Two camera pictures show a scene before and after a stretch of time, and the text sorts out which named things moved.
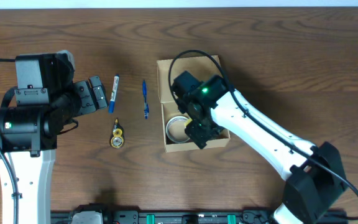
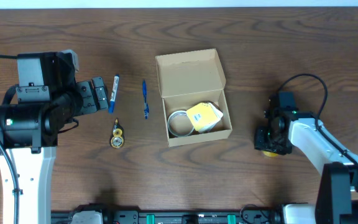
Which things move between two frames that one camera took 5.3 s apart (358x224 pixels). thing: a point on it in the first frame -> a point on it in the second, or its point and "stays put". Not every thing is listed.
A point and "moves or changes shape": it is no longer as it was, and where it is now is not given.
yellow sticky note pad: x=189 y=121 moves or changes shape
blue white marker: x=111 y=106 stays put
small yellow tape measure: x=117 y=139 stays put
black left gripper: x=86 y=97 stays put
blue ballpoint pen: x=146 y=110 stays put
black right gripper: x=196 y=132 -> x=260 y=143
